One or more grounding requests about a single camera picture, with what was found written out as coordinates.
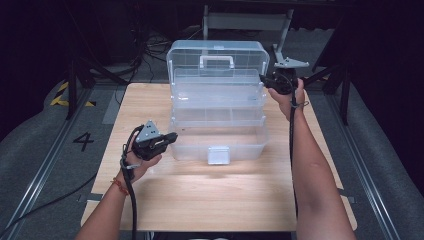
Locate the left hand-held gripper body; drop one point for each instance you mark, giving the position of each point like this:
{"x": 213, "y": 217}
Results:
{"x": 148, "y": 143}

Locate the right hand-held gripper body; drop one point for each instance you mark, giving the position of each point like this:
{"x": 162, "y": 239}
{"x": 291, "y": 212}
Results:
{"x": 285, "y": 78}

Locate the clear plastic storage box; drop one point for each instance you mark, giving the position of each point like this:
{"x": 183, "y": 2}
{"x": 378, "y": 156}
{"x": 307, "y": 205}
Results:
{"x": 218, "y": 100}

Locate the person's right hand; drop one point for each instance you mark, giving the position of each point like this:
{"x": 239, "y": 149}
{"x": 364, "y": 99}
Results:
{"x": 288, "y": 101}

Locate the person's left hand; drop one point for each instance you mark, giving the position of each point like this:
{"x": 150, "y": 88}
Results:
{"x": 141, "y": 168}

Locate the black tripod stand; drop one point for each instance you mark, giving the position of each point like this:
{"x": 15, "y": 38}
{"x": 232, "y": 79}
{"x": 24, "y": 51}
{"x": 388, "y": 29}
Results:
{"x": 80, "y": 76}
{"x": 340, "y": 83}

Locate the yellow black floor tape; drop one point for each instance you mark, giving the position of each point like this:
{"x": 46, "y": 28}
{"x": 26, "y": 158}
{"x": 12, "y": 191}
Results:
{"x": 63, "y": 98}

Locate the grey metal stand frame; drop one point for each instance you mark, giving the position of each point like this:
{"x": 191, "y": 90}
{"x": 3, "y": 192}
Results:
{"x": 246, "y": 20}

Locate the metal floor rail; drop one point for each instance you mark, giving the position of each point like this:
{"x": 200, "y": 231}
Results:
{"x": 366, "y": 173}
{"x": 43, "y": 170}

